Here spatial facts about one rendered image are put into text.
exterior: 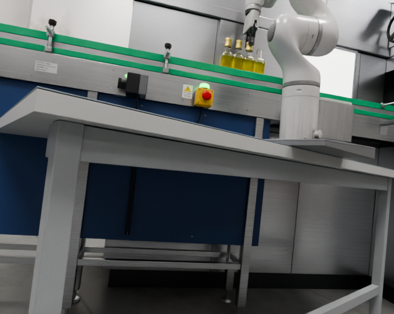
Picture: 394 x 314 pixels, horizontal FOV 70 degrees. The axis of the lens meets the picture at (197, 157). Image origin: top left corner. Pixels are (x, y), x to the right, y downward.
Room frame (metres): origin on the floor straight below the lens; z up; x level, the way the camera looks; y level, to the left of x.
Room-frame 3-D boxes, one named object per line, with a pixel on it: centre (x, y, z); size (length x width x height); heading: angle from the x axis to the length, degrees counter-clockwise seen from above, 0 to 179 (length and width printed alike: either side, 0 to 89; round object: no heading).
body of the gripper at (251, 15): (1.44, -0.21, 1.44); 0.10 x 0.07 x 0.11; 13
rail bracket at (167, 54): (1.18, 0.17, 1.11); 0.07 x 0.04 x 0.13; 13
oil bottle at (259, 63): (1.45, -0.26, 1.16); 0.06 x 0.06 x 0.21; 14
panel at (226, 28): (1.64, -0.48, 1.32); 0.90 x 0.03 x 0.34; 103
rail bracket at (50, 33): (1.08, 0.62, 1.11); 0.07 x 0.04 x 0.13; 13
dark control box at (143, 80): (1.13, 0.27, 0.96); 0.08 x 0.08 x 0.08; 13
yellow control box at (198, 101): (1.20, 0.00, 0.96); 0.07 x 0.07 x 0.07; 13
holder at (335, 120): (1.31, -0.53, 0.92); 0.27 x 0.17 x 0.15; 13
